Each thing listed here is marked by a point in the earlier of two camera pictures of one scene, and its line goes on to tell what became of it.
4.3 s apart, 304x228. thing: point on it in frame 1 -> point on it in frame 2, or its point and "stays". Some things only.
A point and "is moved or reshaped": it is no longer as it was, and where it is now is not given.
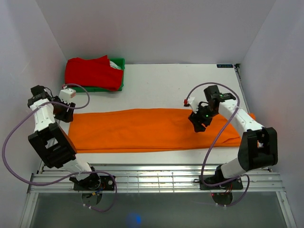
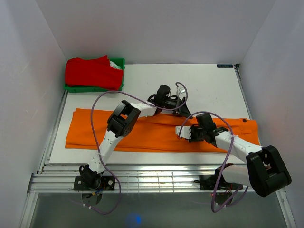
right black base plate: [236, 184] stays
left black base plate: [93, 182] stays
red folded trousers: [97, 72] stays
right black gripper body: [204, 115] -> [197, 134]
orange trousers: [144, 130] is moved or reshaped
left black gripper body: [60, 112] -> [170, 104]
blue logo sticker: [224, 66] stays
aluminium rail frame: [155, 179] stays
